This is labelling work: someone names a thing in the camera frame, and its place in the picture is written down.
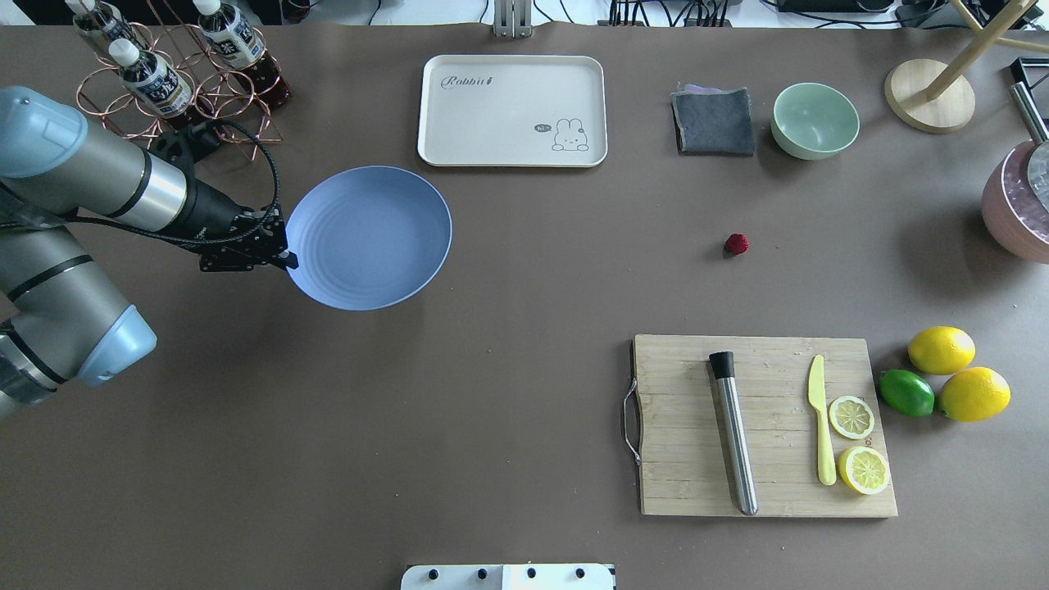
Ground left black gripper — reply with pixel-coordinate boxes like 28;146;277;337
176;182;299;272

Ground blue plate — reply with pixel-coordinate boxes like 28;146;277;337
286;166;453;312

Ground red strawberry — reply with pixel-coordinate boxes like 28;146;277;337
724;233;750;256

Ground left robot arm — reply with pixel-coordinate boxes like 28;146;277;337
1;86;298;417

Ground tea bottle near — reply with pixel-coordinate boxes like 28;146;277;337
109;39;205;129

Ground tea bottle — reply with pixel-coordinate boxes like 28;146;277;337
65;0;147;62
194;1;292;108
109;39;205;129

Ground tea bottle middle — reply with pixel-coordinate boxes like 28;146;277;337
194;1;292;108

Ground cream rabbit tray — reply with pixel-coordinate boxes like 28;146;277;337
416;55;608;168

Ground tea bottle far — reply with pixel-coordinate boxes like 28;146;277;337
65;0;147;62

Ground grey folded cloth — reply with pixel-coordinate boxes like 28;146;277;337
670;84;756;157

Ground steel muddler black tip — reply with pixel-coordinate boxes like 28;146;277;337
709;351;758;517

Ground wooden cutting board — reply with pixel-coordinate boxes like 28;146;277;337
631;334;897;518

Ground green bowl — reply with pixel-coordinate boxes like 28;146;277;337
770;82;861;161

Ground yellow plastic knife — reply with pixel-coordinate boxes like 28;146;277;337
806;355;837;486

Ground lemon slice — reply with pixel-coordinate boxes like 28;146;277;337
828;396;875;440
837;446;889;494

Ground green lime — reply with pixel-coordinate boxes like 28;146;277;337
877;368;936;417

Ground whole lemon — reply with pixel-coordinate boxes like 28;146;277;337
907;325;975;374
939;367;1011;422

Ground wooden cup tree stand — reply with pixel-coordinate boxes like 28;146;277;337
883;1;1048;134

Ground pink bowl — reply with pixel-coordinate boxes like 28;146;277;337
981;139;1048;265

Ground metal ice scoop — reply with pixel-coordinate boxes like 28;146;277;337
1009;82;1048;211

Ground copper wire bottle rack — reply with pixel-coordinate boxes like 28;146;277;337
67;1;284;147

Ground aluminium frame post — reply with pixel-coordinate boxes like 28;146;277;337
491;0;534;39

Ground white camera mast base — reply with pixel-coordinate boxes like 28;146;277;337
400;563;617;589

